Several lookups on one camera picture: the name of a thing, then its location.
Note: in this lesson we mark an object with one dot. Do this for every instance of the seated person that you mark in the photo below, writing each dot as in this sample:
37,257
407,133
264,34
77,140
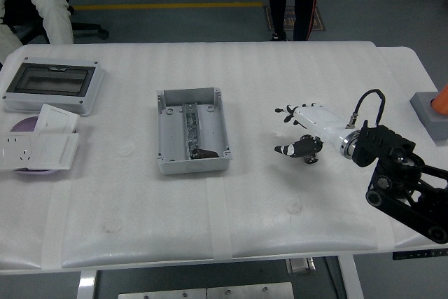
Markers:
49,5

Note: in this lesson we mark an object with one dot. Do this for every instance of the white socket panel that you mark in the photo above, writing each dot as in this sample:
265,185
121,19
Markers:
14,150

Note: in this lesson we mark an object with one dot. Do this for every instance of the white foam mat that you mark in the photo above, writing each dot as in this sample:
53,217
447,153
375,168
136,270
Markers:
245,85

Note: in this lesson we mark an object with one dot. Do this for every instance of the white switch panel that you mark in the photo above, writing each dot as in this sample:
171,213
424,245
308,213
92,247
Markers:
56,120
52,150

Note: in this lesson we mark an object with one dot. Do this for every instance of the white table leg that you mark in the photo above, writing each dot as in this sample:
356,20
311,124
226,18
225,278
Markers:
87,286
351,278

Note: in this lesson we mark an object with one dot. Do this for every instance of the grey metal plate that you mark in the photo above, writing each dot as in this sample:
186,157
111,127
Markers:
250,291
161,294

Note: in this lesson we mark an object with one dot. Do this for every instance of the metal table bracket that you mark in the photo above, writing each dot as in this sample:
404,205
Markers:
301,266

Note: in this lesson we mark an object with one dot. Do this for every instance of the black table control panel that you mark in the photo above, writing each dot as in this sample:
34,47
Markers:
416,254

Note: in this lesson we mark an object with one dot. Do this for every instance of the purple round plate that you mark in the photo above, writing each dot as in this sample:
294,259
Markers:
24,124

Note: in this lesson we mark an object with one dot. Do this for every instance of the orange cone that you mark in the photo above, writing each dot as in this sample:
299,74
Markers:
441,101

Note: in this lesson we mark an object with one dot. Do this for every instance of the black office chair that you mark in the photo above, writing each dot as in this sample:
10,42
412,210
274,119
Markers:
87,29

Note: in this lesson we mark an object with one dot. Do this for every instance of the grey enclosure with dark window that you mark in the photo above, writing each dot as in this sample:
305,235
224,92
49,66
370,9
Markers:
52,82

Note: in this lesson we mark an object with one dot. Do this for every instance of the robot right hand white shell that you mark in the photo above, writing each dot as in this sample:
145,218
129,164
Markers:
318,120

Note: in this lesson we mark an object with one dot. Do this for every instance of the metal mounting rail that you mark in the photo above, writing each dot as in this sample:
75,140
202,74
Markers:
192,127

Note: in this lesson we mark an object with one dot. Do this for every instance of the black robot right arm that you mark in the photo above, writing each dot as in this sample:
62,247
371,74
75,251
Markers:
385,145

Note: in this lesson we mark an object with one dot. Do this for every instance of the grey open plastic box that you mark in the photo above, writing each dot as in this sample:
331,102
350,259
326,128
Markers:
210,127

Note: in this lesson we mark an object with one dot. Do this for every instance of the grey square block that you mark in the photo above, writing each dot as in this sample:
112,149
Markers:
427,110

